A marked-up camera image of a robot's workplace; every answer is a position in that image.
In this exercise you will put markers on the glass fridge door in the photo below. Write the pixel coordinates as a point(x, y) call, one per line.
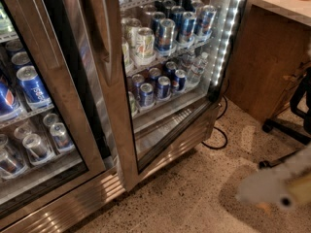
point(40, 193)
point(157, 134)

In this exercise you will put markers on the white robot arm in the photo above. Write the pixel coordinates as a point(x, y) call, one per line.
point(286, 185)

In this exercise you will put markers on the blue can bottom shelf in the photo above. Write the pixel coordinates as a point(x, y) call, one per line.
point(146, 95)

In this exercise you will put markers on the green soda can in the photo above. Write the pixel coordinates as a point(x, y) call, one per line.
point(132, 102)

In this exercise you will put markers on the clear water bottle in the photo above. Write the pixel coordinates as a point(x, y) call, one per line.
point(197, 68)

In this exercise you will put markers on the front blue silver can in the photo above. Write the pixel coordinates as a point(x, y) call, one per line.
point(165, 34)

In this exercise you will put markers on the front white 7up can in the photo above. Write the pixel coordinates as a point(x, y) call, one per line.
point(125, 51)

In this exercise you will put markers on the white 7up can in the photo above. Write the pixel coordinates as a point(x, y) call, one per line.
point(125, 51)
point(144, 47)

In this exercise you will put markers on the silver can lower left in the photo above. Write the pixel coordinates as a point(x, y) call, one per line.
point(35, 145)

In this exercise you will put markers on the blue pepsi can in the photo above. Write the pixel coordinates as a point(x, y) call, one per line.
point(31, 84)
point(8, 102)

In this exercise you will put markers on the wooden counter cabinet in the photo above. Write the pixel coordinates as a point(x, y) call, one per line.
point(269, 56)

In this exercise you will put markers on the front blue pepsi can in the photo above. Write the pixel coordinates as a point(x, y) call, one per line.
point(8, 102)

